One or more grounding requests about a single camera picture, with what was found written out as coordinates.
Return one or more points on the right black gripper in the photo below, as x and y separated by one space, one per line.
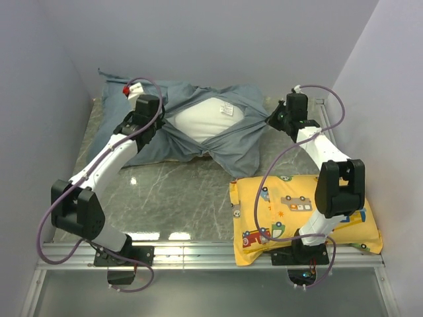
272 120

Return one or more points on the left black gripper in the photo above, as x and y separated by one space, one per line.
159 123

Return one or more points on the white pillow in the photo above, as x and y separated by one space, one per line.
206 119

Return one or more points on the blue striped pillowcase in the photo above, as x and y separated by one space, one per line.
236 149

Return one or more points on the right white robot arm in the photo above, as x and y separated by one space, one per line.
340 187

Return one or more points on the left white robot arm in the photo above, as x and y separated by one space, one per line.
76 207

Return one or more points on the yellow cartoon car pillow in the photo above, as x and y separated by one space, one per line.
266 213

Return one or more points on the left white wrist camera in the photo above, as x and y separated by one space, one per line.
133 91

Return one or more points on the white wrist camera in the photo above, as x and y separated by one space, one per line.
133 91
297 89

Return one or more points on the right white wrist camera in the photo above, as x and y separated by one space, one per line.
297 89

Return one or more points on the right side aluminium rail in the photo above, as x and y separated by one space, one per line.
330 132

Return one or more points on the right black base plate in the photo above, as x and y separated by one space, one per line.
287 259

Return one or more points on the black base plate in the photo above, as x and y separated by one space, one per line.
287 259
122 266

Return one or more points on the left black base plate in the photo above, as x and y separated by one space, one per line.
122 266

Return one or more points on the aluminium mounting rail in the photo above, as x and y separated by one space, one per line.
185 255

